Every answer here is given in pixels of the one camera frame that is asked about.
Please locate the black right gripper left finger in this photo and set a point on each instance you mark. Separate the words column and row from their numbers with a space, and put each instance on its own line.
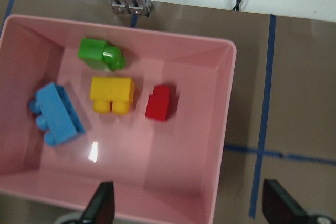
column 101, row 208

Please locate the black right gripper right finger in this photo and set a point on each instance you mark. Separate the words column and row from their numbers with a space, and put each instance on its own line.
column 278, row 206

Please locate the blue toy block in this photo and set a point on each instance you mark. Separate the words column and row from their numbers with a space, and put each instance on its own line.
column 55, row 115

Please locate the yellow toy block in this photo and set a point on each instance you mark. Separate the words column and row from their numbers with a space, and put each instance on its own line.
column 112, row 94

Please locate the red toy block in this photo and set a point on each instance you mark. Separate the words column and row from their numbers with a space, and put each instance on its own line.
column 159, row 106

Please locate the green toy block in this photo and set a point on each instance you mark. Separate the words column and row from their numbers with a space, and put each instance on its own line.
column 100, row 55

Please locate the pink plastic box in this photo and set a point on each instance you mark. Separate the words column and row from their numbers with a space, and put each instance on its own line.
column 163, row 172

